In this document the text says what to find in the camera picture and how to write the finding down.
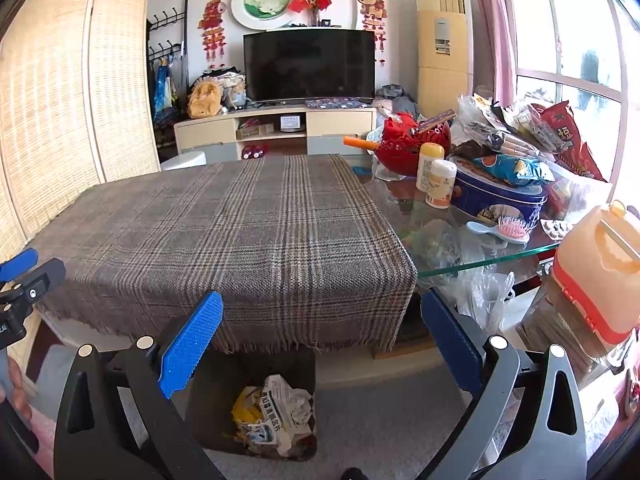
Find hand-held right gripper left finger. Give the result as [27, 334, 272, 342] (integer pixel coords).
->
[52, 290, 226, 480]

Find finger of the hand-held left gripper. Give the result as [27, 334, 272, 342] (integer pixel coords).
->
[0, 249, 39, 283]
[0, 258, 67, 313]

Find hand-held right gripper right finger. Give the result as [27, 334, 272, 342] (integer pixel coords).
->
[415, 289, 588, 480]

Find dark brown trash bin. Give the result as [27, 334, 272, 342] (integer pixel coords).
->
[187, 347, 318, 462]

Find yellow paper bag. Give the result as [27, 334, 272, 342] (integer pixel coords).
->
[231, 374, 315, 443]

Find torn white printed wrapper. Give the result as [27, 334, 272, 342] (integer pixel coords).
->
[239, 422, 293, 456]

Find person's left hand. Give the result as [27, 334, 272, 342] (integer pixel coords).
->
[6, 347, 34, 421]

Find clear plastic bag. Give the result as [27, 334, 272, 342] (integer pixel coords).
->
[452, 270, 516, 333]
[407, 220, 481, 276]

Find stack of brown cardboard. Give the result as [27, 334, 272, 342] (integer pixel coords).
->
[515, 275, 631, 373]

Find plaid brown tablecloth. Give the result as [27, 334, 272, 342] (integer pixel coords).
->
[27, 154, 418, 356]

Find pink and blue hairbrush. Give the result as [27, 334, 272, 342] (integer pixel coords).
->
[466, 216, 533, 245]

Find blue cookie tin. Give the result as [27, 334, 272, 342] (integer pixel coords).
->
[448, 155, 549, 231]

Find blister pill pack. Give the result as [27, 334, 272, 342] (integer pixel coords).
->
[541, 219, 576, 238]

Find white bottle orange label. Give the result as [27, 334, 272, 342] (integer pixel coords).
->
[425, 159, 458, 209]

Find orange and white plastic jug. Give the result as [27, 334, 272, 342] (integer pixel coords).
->
[552, 200, 640, 346]

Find white round stool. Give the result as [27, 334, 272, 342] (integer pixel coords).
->
[160, 151, 207, 171]

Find blue snack bag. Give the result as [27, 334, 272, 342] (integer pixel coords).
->
[472, 154, 556, 186]

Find woven folding screen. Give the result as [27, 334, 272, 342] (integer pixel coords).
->
[0, 0, 162, 261]

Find red openwork basket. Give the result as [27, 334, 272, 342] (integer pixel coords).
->
[375, 112, 452, 177]

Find orange stick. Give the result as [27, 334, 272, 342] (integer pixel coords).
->
[343, 136, 382, 152]

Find long patterned box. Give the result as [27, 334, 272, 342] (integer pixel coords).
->
[411, 111, 458, 136]

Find pile of snack packets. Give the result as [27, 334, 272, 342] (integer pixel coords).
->
[457, 92, 556, 158]

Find blue plastic bag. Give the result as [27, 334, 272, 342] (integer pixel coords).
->
[152, 60, 176, 121]

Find red snack bag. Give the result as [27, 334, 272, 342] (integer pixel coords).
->
[532, 101, 608, 181]

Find yellow backpack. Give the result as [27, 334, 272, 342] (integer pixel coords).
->
[186, 82, 222, 119]

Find beige television cabinet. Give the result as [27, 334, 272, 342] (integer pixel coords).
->
[173, 105, 377, 157]

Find grey clothing pile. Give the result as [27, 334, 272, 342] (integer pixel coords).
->
[375, 84, 418, 117]

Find pile of light clothes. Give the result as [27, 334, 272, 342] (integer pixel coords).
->
[220, 72, 248, 111]

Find beige standing air conditioner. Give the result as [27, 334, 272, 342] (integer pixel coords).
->
[412, 0, 475, 118]

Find patterned blue cloth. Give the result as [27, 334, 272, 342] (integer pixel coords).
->
[305, 97, 368, 110]

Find black coat rack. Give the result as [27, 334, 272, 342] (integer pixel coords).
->
[146, 0, 190, 91]

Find black television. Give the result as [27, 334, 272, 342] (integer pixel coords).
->
[243, 29, 376, 104]

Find red hanging ornament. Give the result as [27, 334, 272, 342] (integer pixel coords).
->
[197, 0, 227, 68]
[356, 0, 388, 66]

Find pink curtain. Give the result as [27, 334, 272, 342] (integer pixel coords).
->
[467, 0, 517, 108]

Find window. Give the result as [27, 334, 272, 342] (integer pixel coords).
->
[500, 0, 631, 111]

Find vase of red flowers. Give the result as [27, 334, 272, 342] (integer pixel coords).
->
[287, 0, 335, 27]

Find round white wall plate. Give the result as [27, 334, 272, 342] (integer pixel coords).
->
[231, 0, 296, 30]

